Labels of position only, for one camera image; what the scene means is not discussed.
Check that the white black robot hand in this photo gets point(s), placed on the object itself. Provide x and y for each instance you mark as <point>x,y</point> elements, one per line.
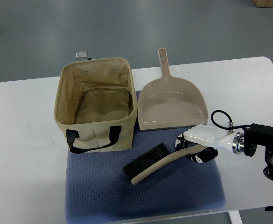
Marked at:
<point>213,139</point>

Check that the beige brush with black bristles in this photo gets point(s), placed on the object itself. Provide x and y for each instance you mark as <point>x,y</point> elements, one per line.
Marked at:
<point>154,159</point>

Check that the beige fabric bag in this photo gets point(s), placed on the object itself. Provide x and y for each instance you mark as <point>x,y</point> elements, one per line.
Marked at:
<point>96,105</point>

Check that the beige plastic dustpan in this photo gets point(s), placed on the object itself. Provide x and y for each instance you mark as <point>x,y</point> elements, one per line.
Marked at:
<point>170,102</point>

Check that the white table leg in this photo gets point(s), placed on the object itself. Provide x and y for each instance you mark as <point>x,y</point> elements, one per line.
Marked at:
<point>235,217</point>

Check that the blue textured mat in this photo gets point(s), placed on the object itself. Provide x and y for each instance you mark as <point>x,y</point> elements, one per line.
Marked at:
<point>97,191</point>

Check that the small grey floor plate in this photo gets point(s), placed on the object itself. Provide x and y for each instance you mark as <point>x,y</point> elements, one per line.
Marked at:
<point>81,55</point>

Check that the cardboard box corner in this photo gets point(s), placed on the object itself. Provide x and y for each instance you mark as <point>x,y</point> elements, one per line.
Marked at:
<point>263,3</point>

